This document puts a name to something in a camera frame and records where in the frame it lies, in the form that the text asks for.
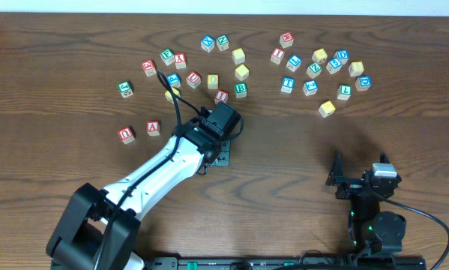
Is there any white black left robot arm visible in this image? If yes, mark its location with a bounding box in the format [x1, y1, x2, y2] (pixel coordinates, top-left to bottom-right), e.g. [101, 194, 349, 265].
[46, 124, 234, 269]

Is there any green Z block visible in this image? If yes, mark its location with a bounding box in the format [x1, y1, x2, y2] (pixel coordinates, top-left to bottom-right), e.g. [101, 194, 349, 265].
[306, 62, 322, 79]

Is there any blue D block right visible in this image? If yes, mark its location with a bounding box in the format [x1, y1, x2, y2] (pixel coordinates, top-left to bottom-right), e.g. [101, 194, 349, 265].
[355, 76, 372, 92]

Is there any red G block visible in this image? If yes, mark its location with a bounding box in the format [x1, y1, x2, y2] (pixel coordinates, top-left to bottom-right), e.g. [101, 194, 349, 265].
[142, 60, 157, 77]

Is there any blue d block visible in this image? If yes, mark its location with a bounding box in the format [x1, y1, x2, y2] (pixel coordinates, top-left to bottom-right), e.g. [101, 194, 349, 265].
[334, 49, 349, 65]
[355, 76, 372, 92]

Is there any blue 5 block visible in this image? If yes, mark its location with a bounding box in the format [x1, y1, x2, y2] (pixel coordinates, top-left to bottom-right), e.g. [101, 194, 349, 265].
[326, 58, 343, 74]

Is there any red i block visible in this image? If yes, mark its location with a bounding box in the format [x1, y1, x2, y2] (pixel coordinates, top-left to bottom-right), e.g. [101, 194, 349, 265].
[271, 48, 285, 65]
[214, 90, 229, 104]

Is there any red block top right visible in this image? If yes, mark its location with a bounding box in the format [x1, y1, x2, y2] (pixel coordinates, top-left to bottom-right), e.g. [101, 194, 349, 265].
[280, 31, 294, 49]

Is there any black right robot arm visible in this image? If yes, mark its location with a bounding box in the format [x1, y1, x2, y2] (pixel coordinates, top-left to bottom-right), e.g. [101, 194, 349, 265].
[325, 152, 406, 257]

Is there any green N block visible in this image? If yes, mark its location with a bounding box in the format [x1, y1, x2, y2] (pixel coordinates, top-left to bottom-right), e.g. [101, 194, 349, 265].
[216, 34, 229, 51]

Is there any yellow block upper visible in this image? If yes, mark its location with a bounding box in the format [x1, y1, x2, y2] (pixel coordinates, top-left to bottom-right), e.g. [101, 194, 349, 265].
[232, 48, 246, 65]

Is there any green 7 block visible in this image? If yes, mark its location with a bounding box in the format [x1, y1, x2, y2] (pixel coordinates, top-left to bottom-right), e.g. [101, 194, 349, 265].
[337, 85, 352, 101]

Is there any green F block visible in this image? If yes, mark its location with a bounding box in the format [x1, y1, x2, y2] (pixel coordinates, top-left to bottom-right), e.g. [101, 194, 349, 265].
[160, 48, 175, 66]

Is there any blue D block upper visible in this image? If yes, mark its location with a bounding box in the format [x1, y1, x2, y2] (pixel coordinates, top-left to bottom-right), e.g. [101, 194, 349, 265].
[334, 49, 349, 65]

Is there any yellow block soccer side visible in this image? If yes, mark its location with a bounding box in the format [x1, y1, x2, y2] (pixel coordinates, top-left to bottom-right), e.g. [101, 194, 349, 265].
[312, 48, 328, 65]

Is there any blue L block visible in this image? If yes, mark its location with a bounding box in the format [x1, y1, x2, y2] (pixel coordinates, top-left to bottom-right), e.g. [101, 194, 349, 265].
[286, 54, 302, 72]

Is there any blue P block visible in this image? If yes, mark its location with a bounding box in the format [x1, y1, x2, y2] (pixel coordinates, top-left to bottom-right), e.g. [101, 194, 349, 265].
[166, 73, 181, 88]

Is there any blue X block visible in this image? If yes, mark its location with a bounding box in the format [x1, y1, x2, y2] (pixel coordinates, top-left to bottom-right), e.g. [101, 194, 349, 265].
[200, 35, 215, 53]

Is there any red I block left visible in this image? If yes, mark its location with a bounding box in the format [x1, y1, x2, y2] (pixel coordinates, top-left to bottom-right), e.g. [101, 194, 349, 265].
[214, 90, 229, 104]

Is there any red I block right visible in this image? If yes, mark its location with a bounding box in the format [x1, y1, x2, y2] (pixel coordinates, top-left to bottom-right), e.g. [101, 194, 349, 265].
[271, 48, 285, 65]

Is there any yellow 8 block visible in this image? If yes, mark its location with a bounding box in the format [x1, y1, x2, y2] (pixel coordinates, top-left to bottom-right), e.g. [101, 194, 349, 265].
[349, 61, 364, 77]

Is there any blue 2 block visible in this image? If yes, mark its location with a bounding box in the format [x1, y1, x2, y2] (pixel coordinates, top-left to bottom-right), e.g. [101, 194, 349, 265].
[303, 80, 319, 96]

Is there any red U block middle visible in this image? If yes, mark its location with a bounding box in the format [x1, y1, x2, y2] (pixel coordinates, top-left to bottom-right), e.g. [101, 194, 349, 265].
[186, 71, 201, 89]

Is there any yellow block by P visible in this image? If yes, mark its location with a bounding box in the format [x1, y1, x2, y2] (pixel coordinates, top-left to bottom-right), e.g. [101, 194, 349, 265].
[165, 87, 181, 104]

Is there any yellow block lower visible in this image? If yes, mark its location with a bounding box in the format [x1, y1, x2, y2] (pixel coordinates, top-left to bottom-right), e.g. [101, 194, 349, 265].
[235, 64, 250, 81]

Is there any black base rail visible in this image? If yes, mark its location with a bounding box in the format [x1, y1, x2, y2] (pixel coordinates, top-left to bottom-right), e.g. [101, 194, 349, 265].
[144, 256, 427, 270]

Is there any red Y block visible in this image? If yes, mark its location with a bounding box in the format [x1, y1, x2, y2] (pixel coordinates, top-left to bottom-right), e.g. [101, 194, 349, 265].
[174, 53, 187, 69]

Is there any yellow O block middle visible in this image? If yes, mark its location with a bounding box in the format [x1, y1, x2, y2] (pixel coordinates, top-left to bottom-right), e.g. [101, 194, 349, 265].
[207, 74, 219, 89]

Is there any green J block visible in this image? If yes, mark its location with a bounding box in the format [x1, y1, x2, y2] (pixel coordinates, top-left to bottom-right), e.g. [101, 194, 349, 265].
[118, 81, 133, 98]

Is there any green B block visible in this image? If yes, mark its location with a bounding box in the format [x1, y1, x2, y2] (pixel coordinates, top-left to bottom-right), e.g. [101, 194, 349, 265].
[235, 82, 248, 98]

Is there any red U block near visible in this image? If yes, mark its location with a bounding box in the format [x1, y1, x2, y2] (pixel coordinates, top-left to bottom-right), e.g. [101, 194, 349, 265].
[118, 127, 135, 144]

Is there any red u block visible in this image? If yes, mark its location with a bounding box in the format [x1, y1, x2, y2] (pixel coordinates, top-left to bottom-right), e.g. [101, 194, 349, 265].
[118, 127, 135, 144]
[186, 71, 201, 89]

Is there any red A block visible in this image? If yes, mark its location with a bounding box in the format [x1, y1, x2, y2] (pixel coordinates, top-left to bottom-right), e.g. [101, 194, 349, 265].
[147, 121, 160, 136]

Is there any yellow K block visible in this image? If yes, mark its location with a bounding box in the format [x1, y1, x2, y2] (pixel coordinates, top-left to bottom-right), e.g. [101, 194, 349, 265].
[319, 100, 336, 118]

